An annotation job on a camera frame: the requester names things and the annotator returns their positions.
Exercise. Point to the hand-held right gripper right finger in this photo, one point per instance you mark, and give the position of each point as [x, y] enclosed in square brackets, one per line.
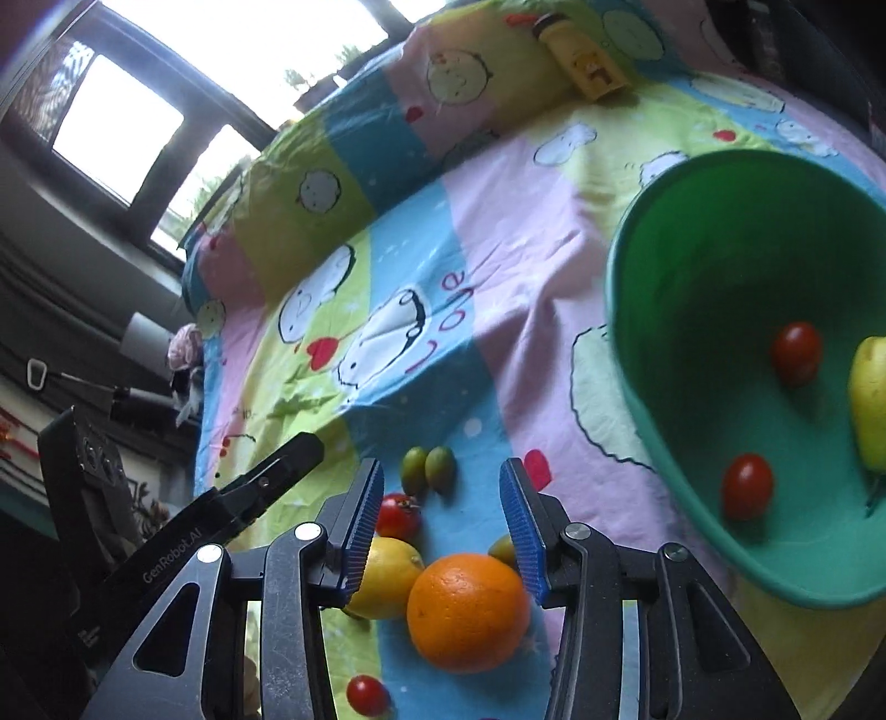
[522, 533]

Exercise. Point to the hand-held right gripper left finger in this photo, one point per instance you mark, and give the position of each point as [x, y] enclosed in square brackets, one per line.
[363, 526]

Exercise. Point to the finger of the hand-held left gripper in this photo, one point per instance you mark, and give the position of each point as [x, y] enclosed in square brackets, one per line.
[277, 471]

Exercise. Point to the small green fruit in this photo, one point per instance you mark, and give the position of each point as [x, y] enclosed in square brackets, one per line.
[414, 469]
[440, 469]
[504, 550]

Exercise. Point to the red cherry tomato with stem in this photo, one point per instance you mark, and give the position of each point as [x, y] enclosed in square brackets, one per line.
[398, 516]

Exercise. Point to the large yellow lemon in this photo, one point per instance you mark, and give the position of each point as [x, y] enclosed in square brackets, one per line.
[387, 574]

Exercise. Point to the orange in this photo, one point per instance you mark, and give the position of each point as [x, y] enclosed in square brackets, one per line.
[468, 613]

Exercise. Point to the green plastic basin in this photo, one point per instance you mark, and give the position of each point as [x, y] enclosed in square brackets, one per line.
[692, 277]

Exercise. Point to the pale yellow-green lemon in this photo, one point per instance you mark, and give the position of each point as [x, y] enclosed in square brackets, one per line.
[871, 405]

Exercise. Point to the pile of clothes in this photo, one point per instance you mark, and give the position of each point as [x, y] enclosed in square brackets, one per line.
[185, 353]

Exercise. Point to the striped cartoon print bedsheet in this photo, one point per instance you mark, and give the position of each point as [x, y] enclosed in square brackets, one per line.
[498, 311]

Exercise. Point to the striped cartoon print pillow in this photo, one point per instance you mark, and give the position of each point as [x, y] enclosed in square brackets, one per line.
[387, 138]

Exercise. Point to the potted plant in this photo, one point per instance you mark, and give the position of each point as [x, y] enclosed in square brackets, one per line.
[311, 93]

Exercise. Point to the yellow bottle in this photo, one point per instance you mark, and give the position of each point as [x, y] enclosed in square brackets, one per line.
[581, 48]

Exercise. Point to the dark window frame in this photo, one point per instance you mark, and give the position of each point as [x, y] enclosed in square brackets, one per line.
[173, 173]

